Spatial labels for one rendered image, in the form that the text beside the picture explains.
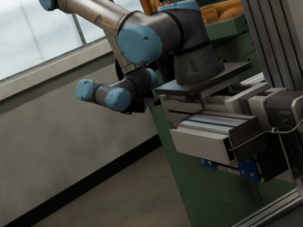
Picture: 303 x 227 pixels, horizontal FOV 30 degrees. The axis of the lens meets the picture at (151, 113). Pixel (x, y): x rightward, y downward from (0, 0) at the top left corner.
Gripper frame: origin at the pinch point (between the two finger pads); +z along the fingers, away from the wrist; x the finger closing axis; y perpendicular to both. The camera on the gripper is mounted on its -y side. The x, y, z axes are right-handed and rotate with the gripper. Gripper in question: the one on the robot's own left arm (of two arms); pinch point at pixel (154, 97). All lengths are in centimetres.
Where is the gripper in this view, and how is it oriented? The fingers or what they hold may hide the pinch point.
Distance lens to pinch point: 214.6
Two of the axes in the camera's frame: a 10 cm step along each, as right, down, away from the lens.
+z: 6.9, 1.2, 7.1
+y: -0.2, 9.9, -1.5
